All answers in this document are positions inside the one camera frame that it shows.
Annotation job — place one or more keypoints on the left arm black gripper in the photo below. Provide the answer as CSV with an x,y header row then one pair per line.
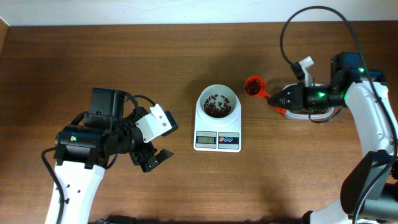
x,y
140,157

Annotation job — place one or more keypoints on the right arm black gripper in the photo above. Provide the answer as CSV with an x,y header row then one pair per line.
x,y
296,98

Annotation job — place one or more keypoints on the red plastic measuring scoop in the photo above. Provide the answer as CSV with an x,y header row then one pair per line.
x,y
254,86

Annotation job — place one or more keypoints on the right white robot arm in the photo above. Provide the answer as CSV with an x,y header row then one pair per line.
x,y
365,195

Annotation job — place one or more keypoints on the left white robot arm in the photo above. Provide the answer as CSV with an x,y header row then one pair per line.
x,y
114,124

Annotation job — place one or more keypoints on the white digital kitchen scale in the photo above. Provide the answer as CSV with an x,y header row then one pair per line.
x,y
218,135

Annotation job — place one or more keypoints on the red beans in container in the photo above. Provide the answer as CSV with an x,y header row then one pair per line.
x,y
305,111

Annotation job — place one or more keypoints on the clear plastic bean container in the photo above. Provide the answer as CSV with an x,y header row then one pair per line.
x,y
307,102

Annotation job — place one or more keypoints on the red beans in bowl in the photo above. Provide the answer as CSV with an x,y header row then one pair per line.
x,y
217,106

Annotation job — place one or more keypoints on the white round bowl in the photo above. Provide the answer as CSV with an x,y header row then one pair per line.
x,y
221,90

